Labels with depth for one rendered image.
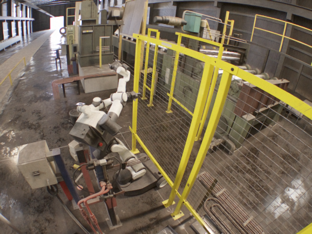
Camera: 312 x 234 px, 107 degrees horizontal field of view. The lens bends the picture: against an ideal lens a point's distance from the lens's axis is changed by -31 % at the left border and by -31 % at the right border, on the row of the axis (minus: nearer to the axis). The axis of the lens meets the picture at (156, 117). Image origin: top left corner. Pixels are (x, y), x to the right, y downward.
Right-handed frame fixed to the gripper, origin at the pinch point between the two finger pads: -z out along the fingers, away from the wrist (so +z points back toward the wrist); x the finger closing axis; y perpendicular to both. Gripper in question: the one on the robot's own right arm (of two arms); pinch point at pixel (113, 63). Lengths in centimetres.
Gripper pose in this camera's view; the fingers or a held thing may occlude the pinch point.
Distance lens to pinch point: 174.5
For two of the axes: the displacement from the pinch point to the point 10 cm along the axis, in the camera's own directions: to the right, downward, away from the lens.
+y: -2.0, -5.6, -8.0
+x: 7.8, -5.8, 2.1
